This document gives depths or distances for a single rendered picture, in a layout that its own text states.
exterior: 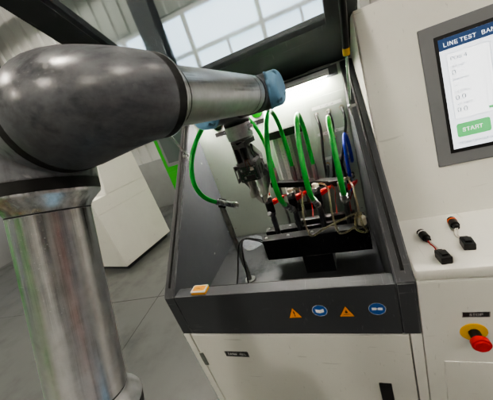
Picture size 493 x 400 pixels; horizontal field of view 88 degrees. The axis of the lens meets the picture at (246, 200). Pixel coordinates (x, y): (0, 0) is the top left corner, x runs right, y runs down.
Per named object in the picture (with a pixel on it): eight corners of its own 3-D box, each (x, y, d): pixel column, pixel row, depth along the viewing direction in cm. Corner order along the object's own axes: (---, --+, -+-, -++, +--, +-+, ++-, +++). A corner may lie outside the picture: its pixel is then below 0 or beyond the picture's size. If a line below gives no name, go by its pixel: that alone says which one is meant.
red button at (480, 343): (468, 355, 56) (467, 339, 54) (460, 339, 60) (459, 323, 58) (498, 356, 54) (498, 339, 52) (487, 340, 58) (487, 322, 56)
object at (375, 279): (193, 333, 86) (173, 297, 80) (198, 323, 89) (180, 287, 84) (403, 334, 63) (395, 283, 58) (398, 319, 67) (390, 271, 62)
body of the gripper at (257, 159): (238, 186, 75) (224, 147, 71) (246, 176, 83) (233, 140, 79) (263, 180, 72) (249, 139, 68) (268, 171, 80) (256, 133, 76)
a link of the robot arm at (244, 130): (229, 126, 77) (254, 118, 74) (234, 140, 79) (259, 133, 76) (221, 130, 71) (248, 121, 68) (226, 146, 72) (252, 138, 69)
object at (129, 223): (59, 280, 372) (-33, 149, 306) (120, 238, 460) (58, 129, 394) (113, 283, 308) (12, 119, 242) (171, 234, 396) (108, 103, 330)
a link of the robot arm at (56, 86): (17, -30, 15) (280, 58, 56) (-41, 48, 20) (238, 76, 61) (100, 160, 18) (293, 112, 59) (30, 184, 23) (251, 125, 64)
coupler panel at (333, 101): (324, 178, 104) (306, 101, 93) (324, 176, 107) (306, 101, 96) (358, 171, 99) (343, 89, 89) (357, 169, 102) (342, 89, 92)
